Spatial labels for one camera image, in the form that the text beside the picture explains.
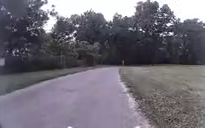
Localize grey asphalt path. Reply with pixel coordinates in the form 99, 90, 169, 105
0, 65, 148, 128

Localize dense dark wood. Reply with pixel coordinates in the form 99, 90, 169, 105
0, 0, 205, 76

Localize pale gravel strip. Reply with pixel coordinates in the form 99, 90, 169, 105
117, 68, 153, 128

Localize grass field with tree shade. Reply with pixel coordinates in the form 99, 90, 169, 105
0, 65, 99, 99

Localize open grass field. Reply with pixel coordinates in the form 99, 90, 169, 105
118, 64, 205, 128

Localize pale sign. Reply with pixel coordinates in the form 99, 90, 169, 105
0, 57, 6, 67

